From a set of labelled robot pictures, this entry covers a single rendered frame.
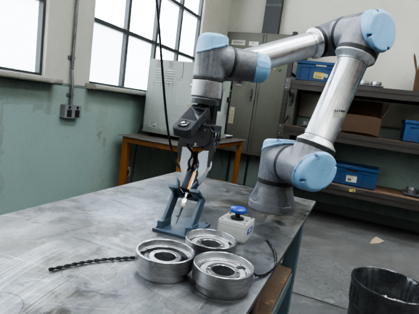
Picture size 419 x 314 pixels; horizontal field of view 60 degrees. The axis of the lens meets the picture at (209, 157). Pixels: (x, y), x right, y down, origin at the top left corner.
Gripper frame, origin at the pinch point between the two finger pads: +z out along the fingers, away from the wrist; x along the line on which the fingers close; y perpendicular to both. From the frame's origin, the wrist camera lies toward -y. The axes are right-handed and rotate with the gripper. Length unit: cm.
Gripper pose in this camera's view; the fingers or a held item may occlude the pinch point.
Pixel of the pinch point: (192, 179)
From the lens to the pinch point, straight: 89.6
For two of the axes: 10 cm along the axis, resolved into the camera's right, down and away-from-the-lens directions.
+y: 3.4, -0.9, 9.3
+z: -1.3, 9.8, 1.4
